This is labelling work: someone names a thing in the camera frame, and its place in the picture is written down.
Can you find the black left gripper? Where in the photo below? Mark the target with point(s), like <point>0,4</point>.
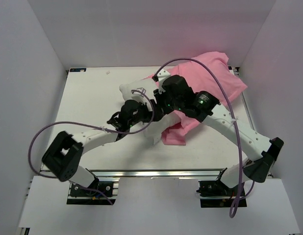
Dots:
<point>148,113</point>

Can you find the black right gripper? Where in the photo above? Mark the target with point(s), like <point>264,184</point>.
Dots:
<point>159,95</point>

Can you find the white pillow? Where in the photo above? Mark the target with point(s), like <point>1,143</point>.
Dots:
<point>157,130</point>

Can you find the pink fabric pillowcase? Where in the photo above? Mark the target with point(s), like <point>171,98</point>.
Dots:
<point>199,79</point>

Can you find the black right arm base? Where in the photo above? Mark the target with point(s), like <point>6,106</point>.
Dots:
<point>212,192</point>

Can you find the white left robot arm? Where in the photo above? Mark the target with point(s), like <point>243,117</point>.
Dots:
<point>63,155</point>

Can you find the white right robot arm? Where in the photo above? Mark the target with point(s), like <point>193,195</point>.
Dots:
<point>261,151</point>

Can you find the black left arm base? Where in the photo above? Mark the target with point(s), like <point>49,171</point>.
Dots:
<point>103,192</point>

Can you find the blue left corner label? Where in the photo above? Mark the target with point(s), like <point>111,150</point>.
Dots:
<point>77,70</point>

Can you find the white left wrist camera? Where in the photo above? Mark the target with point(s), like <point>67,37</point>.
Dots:
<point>138,95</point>

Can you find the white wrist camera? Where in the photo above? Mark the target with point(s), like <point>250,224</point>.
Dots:
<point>138,95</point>
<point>161,76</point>

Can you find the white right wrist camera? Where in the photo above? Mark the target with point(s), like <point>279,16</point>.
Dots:
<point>161,76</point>

